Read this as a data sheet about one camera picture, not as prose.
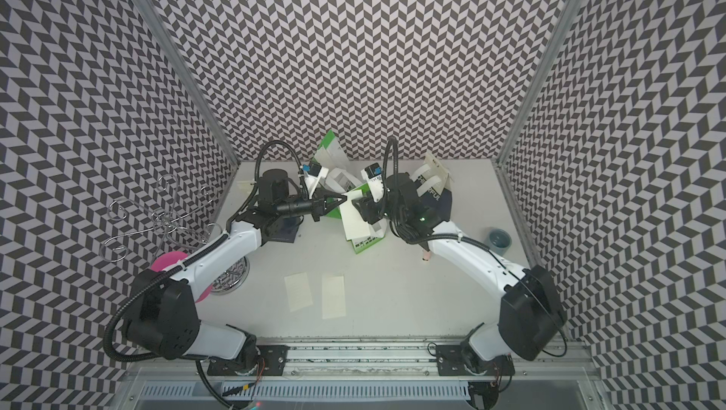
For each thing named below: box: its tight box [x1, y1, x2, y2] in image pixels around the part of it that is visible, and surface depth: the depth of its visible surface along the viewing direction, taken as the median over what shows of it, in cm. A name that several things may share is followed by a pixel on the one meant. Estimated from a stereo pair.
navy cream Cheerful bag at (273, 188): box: [248, 169, 302, 243], surface depth 65 cm
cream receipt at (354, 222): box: [339, 189, 372, 240], surface depth 79 cm
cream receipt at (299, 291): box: [283, 272, 313, 313], surface depth 88 cm
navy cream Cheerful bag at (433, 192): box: [411, 152, 453, 228], surface depth 84 cm
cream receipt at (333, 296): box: [321, 275, 346, 321], surface depth 86 cm
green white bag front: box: [313, 129, 356, 220], surface depth 85 cm
